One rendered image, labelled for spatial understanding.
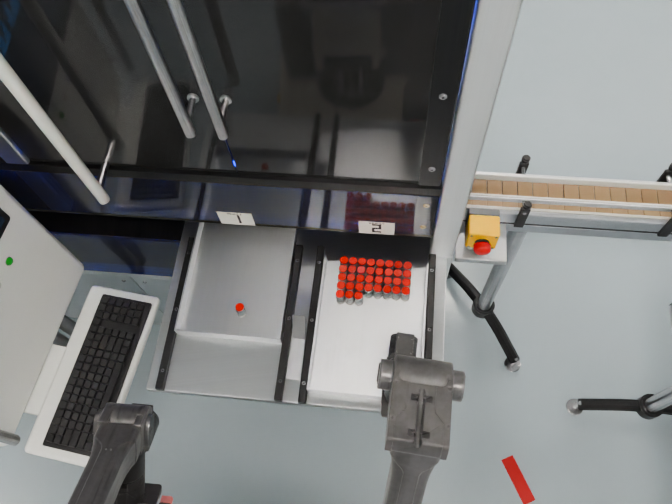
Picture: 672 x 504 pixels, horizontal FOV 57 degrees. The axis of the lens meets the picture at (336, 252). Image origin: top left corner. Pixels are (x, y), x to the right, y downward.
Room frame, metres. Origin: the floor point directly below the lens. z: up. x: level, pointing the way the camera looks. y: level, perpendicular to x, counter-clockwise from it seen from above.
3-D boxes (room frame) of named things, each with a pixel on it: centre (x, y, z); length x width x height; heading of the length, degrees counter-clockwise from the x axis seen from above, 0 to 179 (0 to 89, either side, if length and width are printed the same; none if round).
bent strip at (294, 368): (0.44, 0.12, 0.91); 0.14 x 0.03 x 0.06; 167
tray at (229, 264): (0.66, 0.25, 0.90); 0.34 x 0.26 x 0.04; 167
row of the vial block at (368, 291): (0.56, -0.08, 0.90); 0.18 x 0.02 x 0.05; 77
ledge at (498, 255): (0.68, -0.38, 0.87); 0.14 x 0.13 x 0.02; 167
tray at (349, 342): (0.47, -0.06, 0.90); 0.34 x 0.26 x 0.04; 167
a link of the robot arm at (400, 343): (0.33, -0.10, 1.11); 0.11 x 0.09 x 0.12; 164
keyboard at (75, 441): (0.48, 0.63, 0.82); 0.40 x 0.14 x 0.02; 161
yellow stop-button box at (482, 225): (0.65, -0.35, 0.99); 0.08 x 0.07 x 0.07; 167
